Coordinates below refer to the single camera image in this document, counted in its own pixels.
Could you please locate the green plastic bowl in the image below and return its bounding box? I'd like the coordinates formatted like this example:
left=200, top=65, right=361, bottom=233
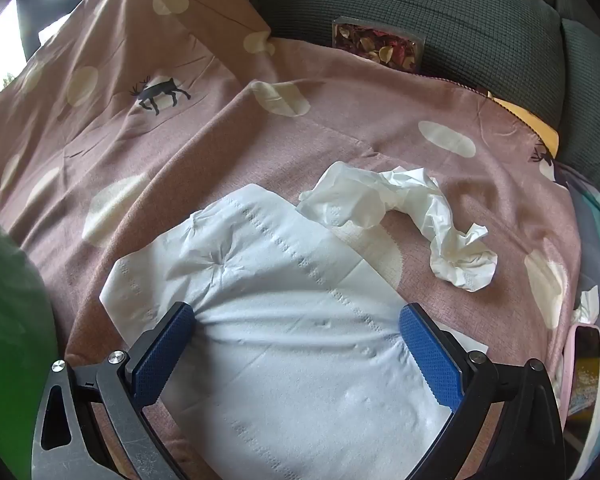
left=0, top=196, right=61, bottom=480

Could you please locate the pink cased phone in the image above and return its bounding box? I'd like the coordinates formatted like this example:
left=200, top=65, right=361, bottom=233
left=560, top=324, right=600, bottom=416

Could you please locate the clear box of dried petals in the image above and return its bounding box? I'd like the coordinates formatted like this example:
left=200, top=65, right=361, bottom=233
left=331, top=17, right=426, bottom=73

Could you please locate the light blue printed cloth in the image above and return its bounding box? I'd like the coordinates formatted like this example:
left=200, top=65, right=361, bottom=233
left=555, top=160, right=600, bottom=341

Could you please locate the grey green sofa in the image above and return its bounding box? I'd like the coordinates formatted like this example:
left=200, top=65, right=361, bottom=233
left=257, top=0, right=600, bottom=196

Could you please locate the small white tissue piece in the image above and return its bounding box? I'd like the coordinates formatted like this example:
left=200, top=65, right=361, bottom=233
left=572, top=285, right=600, bottom=326

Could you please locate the yellow cloth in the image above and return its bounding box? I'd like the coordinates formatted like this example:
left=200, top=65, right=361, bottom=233
left=490, top=91, right=561, bottom=158

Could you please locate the pink dotted deer blanket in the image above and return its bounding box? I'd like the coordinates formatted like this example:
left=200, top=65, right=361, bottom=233
left=0, top=0, right=596, bottom=480

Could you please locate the crumpled white tissue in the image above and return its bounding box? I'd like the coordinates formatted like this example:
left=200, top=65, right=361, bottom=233
left=296, top=161, right=498, bottom=292

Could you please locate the black framed window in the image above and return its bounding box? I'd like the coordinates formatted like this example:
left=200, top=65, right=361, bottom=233
left=0, top=0, right=86, bottom=106

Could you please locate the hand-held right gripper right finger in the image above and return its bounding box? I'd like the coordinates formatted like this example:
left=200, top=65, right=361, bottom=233
left=399, top=303, right=566, bottom=480

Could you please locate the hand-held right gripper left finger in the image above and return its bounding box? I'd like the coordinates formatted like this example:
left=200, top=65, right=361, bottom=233
left=30, top=301, right=196, bottom=480

